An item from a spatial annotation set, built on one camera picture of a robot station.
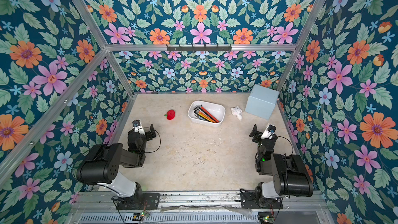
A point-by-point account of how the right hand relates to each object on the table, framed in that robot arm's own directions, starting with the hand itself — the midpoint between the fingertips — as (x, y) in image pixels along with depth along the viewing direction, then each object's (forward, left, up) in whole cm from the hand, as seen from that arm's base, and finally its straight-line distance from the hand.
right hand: (264, 126), depth 87 cm
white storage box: (+16, +35, -10) cm, 40 cm away
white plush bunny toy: (+17, +14, -7) cm, 23 cm away
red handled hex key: (+16, +32, -9) cm, 37 cm away
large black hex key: (+15, +40, -10) cm, 44 cm away
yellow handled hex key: (+13, +36, -9) cm, 39 cm away
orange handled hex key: (+14, +35, -9) cm, 39 cm away
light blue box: (+16, -1, +3) cm, 17 cm away
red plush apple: (+13, +59, -8) cm, 61 cm away
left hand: (+1, +71, -2) cm, 71 cm away
